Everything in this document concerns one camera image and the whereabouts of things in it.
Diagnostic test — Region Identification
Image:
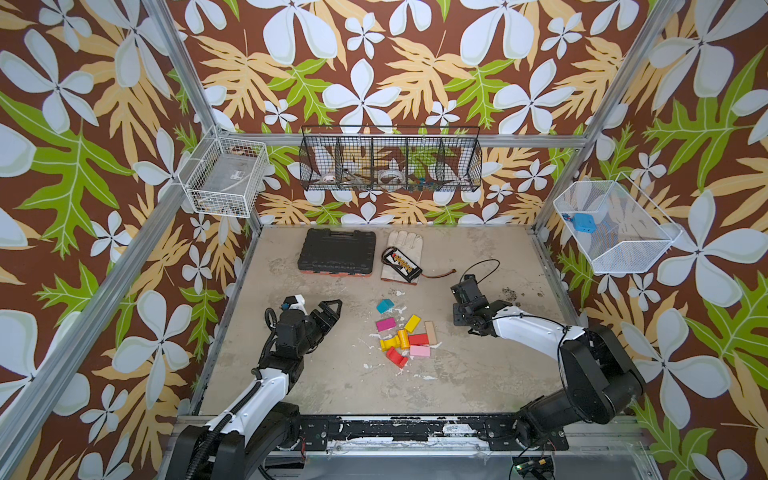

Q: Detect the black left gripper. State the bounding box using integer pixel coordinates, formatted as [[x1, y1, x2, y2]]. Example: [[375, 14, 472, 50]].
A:
[[296, 298, 342, 359]]

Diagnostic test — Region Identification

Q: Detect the red rectangular wood block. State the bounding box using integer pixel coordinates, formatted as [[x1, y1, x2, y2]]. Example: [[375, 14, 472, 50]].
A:
[[408, 333, 430, 346]]

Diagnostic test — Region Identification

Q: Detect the pink wood block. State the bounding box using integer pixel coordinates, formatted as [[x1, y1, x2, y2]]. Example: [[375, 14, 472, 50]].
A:
[[409, 345, 431, 358]]

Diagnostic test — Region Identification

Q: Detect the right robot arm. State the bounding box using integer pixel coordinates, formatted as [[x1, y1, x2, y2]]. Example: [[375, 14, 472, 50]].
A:
[[451, 274, 646, 448]]

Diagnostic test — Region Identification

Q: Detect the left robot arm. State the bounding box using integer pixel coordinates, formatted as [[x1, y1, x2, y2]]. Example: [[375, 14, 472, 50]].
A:
[[166, 295, 343, 479]]

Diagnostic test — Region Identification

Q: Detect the yellow rectangular wood block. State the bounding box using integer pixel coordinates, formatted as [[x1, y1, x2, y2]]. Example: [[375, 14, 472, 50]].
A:
[[404, 315, 421, 334]]

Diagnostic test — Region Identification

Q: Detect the magenta wood block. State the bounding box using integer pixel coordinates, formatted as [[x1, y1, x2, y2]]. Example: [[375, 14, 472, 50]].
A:
[[375, 317, 397, 333]]

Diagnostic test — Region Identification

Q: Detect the yellow cylinder wood block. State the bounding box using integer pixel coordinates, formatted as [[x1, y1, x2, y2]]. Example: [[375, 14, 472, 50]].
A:
[[380, 337, 401, 353]]

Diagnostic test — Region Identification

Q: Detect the teal wood block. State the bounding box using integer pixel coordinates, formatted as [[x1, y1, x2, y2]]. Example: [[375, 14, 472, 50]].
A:
[[376, 299, 394, 314]]

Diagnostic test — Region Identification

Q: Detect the orange cylinder wood block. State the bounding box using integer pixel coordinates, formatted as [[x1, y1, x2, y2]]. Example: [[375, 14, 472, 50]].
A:
[[397, 329, 410, 350]]

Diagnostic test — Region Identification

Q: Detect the red arch wood block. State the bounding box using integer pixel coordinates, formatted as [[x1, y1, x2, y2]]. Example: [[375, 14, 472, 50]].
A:
[[386, 348, 408, 369]]

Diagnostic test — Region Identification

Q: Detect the black plastic tool case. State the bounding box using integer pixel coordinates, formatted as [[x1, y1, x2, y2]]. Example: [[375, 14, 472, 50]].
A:
[[297, 228, 376, 276]]

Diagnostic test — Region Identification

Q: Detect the white work glove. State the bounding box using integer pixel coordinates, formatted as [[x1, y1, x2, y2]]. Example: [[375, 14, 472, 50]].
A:
[[380, 230, 424, 283]]

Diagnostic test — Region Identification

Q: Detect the blue object in basket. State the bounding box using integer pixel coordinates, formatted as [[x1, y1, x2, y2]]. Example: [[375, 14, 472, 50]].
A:
[[562, 212, 597, 234]]

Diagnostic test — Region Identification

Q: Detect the white tape roll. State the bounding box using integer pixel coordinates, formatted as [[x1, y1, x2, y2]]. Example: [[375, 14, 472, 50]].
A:
[[377, 169, 405, 186]]

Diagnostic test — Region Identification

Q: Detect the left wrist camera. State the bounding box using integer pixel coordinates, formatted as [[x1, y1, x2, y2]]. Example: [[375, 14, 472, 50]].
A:
[[281, 294, 306, 313]]

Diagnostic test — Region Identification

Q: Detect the aluminium frame rail right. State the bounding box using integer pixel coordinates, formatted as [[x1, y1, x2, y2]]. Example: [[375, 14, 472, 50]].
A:
[[527, 227, 625, 415]]

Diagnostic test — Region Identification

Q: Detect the aluminium frame rail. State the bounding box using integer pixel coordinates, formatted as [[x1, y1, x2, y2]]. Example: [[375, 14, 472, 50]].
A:
[[527, 227, 625, 415], [1, 182, 185, 479]]

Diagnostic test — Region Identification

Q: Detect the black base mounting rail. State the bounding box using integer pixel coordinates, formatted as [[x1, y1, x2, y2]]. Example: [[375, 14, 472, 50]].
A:
[[287, 413, 570, 452]]

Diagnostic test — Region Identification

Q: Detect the white wire basket right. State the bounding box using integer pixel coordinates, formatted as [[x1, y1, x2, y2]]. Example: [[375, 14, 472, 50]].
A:
[[554, 174, 683, 275]]

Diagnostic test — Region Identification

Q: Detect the white wire basket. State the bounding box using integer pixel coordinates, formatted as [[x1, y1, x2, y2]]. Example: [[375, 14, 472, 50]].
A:
[[179, 128, 271, 219], [554, 174, 683, 275]]

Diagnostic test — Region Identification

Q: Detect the black wire basket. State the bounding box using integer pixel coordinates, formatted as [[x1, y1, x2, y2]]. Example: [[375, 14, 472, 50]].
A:
[[298, 125, 483, 192]]

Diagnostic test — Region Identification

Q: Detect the white wire basket left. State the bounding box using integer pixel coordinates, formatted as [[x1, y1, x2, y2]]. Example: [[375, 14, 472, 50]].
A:
[[179, 128, 271, 219]]

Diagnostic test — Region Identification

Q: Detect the aluminium frame rail left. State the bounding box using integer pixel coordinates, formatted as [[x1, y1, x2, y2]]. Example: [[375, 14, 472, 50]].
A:
[[1, 182, 185, 479]]

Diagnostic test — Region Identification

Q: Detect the aluminium frame post right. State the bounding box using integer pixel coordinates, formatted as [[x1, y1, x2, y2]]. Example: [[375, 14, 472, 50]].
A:
[[532, 0, 684, 233]]

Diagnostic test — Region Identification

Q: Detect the aluminium frame post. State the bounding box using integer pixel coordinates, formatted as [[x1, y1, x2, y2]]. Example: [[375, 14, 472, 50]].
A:
[[532, 0, 684, 233], [142, 1, 263, 236]]

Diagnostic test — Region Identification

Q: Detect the aluminium frame post left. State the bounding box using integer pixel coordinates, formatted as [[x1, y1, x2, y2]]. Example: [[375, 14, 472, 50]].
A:
[[142, 1, 263, 236]]

